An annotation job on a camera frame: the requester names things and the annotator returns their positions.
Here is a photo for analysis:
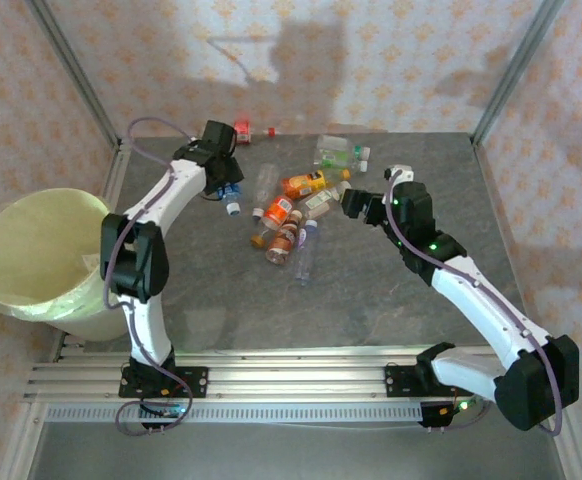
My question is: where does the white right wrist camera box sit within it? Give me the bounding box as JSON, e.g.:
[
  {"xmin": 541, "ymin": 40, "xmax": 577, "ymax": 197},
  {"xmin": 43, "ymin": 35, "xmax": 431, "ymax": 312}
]
[{"xmin": 383, "ymin": 164, "xmax": 416, "ymax": 184}]

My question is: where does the red label cola bottle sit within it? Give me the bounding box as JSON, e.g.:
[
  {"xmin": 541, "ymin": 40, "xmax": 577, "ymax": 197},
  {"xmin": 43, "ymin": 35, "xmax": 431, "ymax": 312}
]
[{"xmin": 234, "ymin": 120, "xmax": 278, "ymax": 146}]

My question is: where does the aluminium right side rail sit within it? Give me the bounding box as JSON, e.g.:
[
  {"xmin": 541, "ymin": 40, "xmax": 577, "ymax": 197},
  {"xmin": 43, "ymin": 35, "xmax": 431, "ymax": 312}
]
[{"xmin": 473, "ymin": 142, "xmax": 582, "ymax": 480}]

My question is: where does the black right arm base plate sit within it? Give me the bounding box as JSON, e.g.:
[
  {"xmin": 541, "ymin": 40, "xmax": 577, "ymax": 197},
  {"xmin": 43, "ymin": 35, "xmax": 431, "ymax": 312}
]
[{"xmin": 384, "ymin": 363, "xmax": 472, "ymax": 400}]

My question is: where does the clear bottle white green label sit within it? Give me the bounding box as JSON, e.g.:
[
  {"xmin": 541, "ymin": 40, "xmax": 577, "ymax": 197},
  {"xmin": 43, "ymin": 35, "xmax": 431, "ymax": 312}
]
[{"xmin": 303, "ymin": 182, "xmax": 352, "ymax": 219}]

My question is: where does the aluminium left frame post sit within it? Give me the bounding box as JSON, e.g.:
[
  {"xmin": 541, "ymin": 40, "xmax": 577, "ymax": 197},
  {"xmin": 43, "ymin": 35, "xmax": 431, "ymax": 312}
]
[{"xmin": 25, "ymin": 0, "xmax": 123, "ymax": 146}]

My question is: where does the small orange label bottle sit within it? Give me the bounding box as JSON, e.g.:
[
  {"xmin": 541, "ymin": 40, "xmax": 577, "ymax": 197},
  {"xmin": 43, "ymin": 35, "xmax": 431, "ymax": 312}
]
[{"xmin": 250, "ymin": 194, "xmax": 295, "ymax": 250}]

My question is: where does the aluminium frame post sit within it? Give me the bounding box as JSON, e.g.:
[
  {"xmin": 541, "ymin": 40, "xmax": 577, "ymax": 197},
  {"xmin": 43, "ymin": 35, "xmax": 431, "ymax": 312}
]
[
  {"xmin": 470, "ymin": 0, "xmax": 566, "ymax": 146},
  {"xmin": 25, "ymin": 0, "xmax": 123, "ymax": 146}
]

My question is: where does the clear square plastic bottle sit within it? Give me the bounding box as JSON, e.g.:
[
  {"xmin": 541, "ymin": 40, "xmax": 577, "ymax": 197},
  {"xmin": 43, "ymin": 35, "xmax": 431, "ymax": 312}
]
[{"xmin": 315, "ymin": 134, "xmax": 372, "ymax": 164}]

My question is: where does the clear unlabelled plastic bottle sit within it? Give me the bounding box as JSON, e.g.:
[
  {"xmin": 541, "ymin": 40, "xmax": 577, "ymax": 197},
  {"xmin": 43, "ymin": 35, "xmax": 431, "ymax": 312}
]
[{"xmin": 251, "ymin": 163, "xmax": 281, "ymax": 221}]

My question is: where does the pale yellow plastic bin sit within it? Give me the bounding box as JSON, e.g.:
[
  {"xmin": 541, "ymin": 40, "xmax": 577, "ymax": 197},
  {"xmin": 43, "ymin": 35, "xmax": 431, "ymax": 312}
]
[{"xmin": 0, "ymin": 187, "xmax": 132, "ymax": 344}]

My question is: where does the slim clear bottle purple cap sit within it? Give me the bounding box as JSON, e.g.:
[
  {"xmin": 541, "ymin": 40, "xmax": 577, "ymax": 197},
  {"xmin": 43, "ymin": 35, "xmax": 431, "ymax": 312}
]
[{"xmin": 294, "ymin": 219, "xmax": 320, "ymax": 287}]

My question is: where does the slotted grey cable tray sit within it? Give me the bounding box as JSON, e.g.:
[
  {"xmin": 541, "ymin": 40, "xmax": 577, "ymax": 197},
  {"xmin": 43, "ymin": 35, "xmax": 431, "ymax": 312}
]
[{"xmin": 45, "ymin": 402, "xmax": 425, "ymax": 424}]

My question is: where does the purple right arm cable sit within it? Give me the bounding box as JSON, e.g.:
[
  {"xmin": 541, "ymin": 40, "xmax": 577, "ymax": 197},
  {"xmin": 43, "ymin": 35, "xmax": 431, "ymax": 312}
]
[{"xmin": 383, "ymin": 168, "xmax": 565, "ymax": 437}]

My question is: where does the blue label water bottle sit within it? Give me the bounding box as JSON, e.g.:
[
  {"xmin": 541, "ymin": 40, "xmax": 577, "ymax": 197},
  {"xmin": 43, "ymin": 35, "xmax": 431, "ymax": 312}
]
[{"xmin": 219, "ymin": 182, "xmax": 245, "ymax": 217}]

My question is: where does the brown Nescafe coffee bottle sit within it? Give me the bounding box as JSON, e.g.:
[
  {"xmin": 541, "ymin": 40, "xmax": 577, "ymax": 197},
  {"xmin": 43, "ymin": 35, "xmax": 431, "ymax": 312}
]
[{"xmin": 264, "ymin": 209, "xmax": 305, "ymax": 265}]

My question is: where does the aluminium right frame post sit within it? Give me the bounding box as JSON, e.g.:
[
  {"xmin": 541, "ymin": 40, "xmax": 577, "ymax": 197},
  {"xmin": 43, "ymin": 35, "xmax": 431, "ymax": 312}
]
[{"xmin": 470, "ymin": 0, "xmax": 566, "ymax": 146}]

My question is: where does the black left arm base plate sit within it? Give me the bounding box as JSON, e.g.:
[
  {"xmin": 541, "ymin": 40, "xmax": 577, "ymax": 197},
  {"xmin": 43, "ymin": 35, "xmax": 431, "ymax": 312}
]
[{"xmin": 118, "ymin": 366, "xmax": 210, "ymax": 400}]

